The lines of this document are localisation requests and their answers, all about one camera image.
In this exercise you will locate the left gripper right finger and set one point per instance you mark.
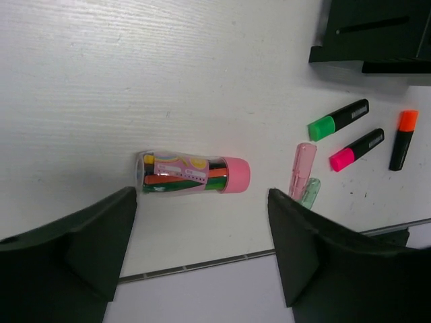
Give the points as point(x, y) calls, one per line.
point(330, 273)

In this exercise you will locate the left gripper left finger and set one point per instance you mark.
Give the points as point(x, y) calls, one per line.
point(68, 270)

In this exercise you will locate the orange cap black highlighter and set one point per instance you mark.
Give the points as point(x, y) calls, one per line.
point(404, 134)

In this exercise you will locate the green translucent eraser pen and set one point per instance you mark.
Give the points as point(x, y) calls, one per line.
point(310, 193)

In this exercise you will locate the pink cap black highlighter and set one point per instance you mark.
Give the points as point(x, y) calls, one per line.
point(356, 150)

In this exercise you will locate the pink translucent eraser pen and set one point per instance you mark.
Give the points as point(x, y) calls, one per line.
point(303, 161)

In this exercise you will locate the pink-capped crayon tube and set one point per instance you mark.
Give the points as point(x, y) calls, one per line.
point(173, 172)

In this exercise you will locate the green cap black highlighter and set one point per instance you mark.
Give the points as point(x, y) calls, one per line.
point(337, 120)

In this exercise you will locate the black metal organizer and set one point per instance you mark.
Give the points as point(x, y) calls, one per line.
point(387, 37)

